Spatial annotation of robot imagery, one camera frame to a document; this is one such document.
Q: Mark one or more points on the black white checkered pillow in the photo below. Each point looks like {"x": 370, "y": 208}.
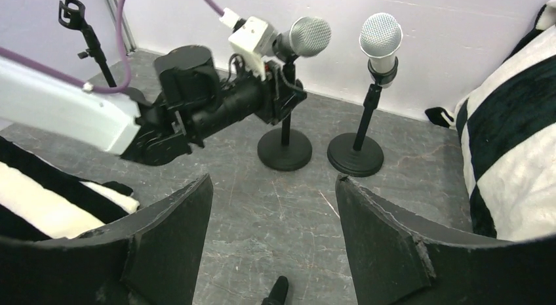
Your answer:
{"x": 506, "y": 129}

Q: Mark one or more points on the silver grey microphone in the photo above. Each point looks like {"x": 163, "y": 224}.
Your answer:
{"x": 306, "y": 38}

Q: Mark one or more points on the white microphone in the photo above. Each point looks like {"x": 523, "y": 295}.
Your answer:
{"x": 379, "y": 39}

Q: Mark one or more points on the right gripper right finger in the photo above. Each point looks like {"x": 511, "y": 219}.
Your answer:
{"x": 398, "y": 257}

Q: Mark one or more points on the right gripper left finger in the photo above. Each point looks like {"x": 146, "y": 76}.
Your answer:
{"x": 148, "y": 257}

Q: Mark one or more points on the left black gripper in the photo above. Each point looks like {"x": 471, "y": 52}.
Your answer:
{"x": 282, "y": 92}

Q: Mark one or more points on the black microphone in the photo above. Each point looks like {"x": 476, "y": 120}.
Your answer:
{"x": 278, "y": 293}

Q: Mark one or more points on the black mic stand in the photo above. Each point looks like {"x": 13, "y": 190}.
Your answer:
{"x": 71, "y": 15}
{"x": 355, "y": 153}
{"x": 284, "y": 149}

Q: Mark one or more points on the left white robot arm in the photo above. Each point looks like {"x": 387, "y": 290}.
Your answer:
{"x": 193, "y": 105}

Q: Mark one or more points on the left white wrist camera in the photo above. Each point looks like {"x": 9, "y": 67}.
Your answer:
{"x": 252, "y": 40}

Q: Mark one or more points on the black white striped cloth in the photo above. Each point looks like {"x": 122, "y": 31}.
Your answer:
{"x": 40, "y": 202}

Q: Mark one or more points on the black mic stand back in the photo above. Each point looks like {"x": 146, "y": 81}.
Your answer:
{"x": 71, "y": 15}

